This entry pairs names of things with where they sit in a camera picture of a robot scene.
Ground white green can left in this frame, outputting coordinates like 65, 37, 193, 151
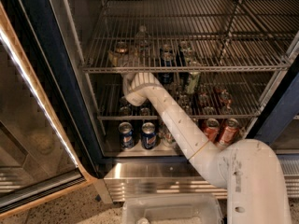
160, 125, 177, 147

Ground blue pepsi can right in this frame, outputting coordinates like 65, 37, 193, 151
141, 122, 156, 149

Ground red soda can right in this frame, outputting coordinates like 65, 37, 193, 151
218, 119, 239, 147

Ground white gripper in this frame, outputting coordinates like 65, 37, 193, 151
107, 45, 139, 67

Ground stainless steel fridge base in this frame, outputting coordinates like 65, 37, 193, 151
104, 155, 299, 203

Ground wire shelf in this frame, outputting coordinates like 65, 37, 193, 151
83, 0, 299, 74
97, 72, 273, 120

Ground blue pepsi can left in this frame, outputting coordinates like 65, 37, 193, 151
119, 122, 135, 149

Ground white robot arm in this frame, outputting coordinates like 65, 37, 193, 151
122, 72, 292, 224

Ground green can middle shelf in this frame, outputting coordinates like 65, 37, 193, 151
177, 40, 200, 94

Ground blue can middle shelf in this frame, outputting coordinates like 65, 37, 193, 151
159, 44, 174, 84

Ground top wire shelf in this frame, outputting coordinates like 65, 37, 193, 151
83, 0, 299, 74

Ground open glass fridge door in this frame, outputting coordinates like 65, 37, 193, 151
0, 4, 95, 218

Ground red soda can left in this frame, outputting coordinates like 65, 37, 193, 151
204, 119, 220, 142

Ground clear plastic bin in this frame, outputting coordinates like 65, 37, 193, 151
122, 193, 224, 224

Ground middle wire shelf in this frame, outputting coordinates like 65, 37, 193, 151
97, 72, 273, 120

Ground blue pepsi can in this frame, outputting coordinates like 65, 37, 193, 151
141, 122, 156, 149
119, 122, 135, 149

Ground red soda can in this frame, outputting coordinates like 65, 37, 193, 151
218, 119, 239, 147
204, 119, 220, 142

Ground orange can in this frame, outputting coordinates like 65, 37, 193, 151
114, 41, 128, 55

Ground clear plastic water bottle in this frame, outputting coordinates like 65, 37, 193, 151
135, 25, 150, 63

